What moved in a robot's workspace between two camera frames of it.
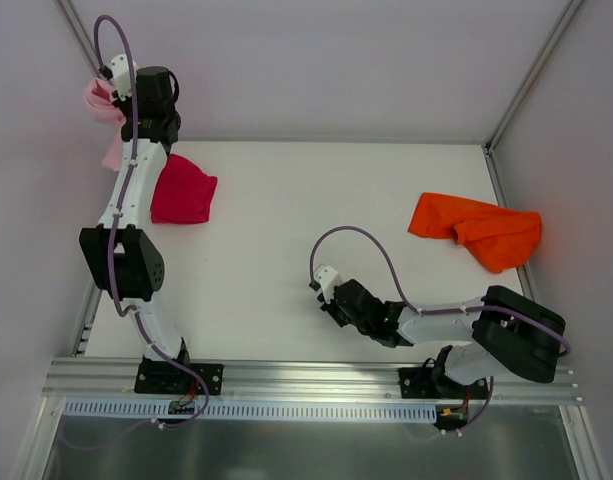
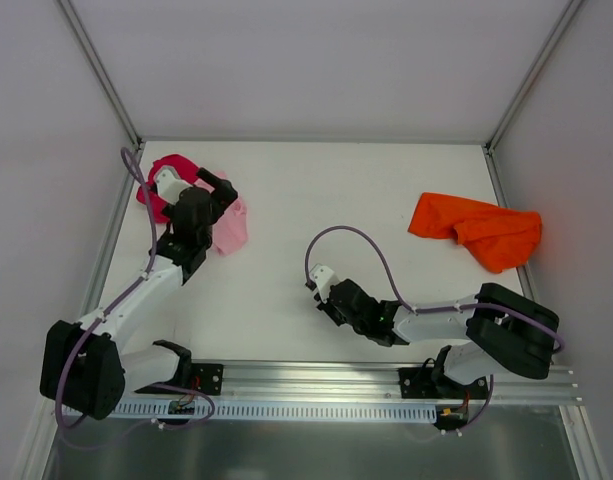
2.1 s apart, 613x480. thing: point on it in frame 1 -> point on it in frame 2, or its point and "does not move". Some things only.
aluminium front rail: [325, 380] does not move
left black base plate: [164, 377] does not move
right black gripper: [333, 304] does not move
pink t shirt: [99, 96] -> [230, 233]
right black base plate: [431, 383] does not move
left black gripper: [124, 106] -> [218, 185]
